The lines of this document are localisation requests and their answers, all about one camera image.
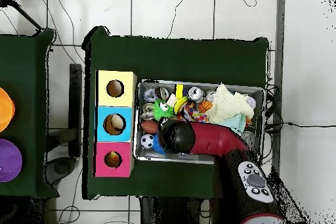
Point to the green spiky ball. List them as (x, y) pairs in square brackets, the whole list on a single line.
[(163, 110)]

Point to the blue spiky ball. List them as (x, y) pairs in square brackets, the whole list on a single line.
[(158, 146)]

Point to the cream yellow waffle cloth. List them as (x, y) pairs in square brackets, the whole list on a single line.
[(228, 103)]

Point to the yellow plush duck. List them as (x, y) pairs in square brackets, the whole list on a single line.
[(113, 159)]

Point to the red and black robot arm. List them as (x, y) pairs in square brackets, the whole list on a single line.
[(215, 140)]

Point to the wooden box with three holes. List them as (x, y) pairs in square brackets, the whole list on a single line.
[(116, 106)]

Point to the yellow plastic block toy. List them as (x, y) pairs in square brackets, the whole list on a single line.
[(180, 100)]

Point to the brown toy football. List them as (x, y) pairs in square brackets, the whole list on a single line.
[(149, 127)]

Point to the silver metal can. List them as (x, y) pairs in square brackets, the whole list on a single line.
[(195, 93)]

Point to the small black white soccer ball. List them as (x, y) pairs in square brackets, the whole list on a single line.
[(147, 141)]

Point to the small orange basketball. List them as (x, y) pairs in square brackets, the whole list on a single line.
[(205, 106)]

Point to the dark green table cloth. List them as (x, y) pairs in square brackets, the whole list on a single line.
[(178, 56), (26, 77)]

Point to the orange plate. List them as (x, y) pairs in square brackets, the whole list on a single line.
[(5, 109)]

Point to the purple plate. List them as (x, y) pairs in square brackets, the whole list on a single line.
[(8, 161)]

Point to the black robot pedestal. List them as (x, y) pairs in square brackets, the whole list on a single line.
[(173, 213)]

